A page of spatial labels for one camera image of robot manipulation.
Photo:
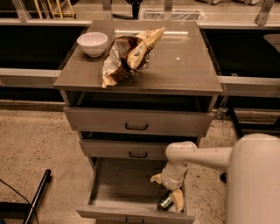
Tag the middle grey drawer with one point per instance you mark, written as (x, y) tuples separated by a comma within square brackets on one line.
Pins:
[(119, 149)]

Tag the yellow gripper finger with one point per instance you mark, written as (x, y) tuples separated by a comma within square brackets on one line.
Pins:
[(156, 178), (178, 200)]

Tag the bottom grey drawer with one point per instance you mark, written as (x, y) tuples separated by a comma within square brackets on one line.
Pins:
[(120, 190)]

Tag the top grey drawer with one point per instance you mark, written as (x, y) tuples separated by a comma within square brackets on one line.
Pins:
[(142, 122)]

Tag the black stand leg left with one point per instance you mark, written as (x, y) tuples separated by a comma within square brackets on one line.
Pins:
[(46, 179)]

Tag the green can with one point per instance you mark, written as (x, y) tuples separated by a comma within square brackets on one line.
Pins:
[(165, 203)]

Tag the grey drawer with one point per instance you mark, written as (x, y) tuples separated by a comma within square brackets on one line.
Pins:
[(120, 190), (142, 122), (119, 149)]

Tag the brown yellow chip bag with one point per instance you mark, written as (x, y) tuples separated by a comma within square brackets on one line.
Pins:
[(129, 56)]

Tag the black wheeled base legs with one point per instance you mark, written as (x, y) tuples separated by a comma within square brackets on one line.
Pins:
[(251, 121)]

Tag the grey metal railing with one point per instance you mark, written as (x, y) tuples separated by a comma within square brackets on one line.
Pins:
[(265, 15)]

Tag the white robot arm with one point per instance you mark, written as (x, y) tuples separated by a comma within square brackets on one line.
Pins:
[(253, 176)]

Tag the white bowl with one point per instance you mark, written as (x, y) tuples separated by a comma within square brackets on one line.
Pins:
[(93, 44)]

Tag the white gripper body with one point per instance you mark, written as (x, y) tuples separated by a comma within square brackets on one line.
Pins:
[(170, 181)]

